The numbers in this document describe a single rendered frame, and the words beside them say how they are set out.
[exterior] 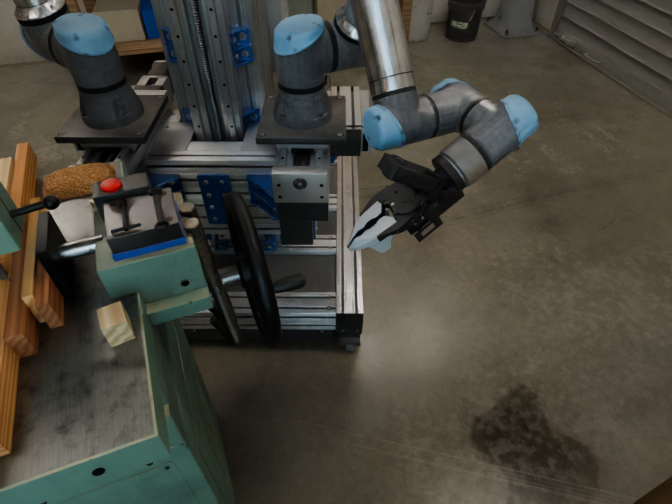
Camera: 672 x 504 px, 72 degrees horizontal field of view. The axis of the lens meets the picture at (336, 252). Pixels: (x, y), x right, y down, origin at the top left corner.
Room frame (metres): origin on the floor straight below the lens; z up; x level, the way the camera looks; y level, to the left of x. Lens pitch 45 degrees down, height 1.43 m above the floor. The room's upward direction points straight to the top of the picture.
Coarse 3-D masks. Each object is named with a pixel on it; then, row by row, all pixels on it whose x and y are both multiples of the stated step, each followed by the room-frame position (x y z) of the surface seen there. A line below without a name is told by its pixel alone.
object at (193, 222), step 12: (192, 204) 0.55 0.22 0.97; (192, 216) 0.54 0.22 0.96; (192, 228) 0.50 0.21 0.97; (204, 240) 0.51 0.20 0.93; (204, 252) 0.51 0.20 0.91; (204, 264) 0.51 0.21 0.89; (216, 264) 0.57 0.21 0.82; (216, 276) 0.52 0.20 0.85; (216, 288) 0.51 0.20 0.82; (216, 300) 0.52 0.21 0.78; (228, 300) 0.53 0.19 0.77; (216, 312) 0.63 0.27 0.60; (228, 312) 0.52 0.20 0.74; (216, 324) 0.61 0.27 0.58; (228, 324) 0.52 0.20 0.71; (228, 336) 0.56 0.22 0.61; (240, 336) 0.53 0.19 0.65
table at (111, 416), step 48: (96, 288) 0.45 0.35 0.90; (48, 336) 0.36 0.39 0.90; (96, 336) 0.36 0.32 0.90; (144, 336) 0.36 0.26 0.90; (48, 384) 0.29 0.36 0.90; (96, 384) 0.29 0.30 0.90; (144, 384) 0.29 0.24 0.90; (48, 432) 0.23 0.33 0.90; (96, 432) 0.23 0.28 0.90; (144, 432) 0.23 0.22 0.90; (0, 480) 0.18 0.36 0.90; (48, 480) 0.18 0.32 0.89; (96, 480) 0.19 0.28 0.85
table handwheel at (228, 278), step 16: (240, 208) 0.56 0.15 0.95; (240, 224) 0.53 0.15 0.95; (240, 240) 0.67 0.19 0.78; (256, 240) 0.51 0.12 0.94; (240, 256) 0.58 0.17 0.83; (256, 256) 0.49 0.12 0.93; (224, 272) 0.54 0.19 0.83; (240, 272) 0.54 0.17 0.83; (256, 272) 0.47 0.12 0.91; (256, 288) 0.46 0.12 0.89; (272, 288) 0.46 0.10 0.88; (256, 304) 0.58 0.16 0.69; (272, 304) 0.44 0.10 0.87; (256, 320) 0.54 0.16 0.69; (272, 320) 0.43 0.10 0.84; (272, 336) 0.43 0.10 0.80
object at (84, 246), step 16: (48, 224) 0.48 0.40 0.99; (48, 240) 0.45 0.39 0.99; (64, 240) 0.51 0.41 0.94; (80, 240) 0.48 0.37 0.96; (96, 240) 0.48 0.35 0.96; (48, 256) 0.43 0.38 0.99; (64, 256) 0.46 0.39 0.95; (80, 256) 0.47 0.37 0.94; (48, 272) 0.42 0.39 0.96; (64, 272) 0.44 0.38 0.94; (64, 288) 0.43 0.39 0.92
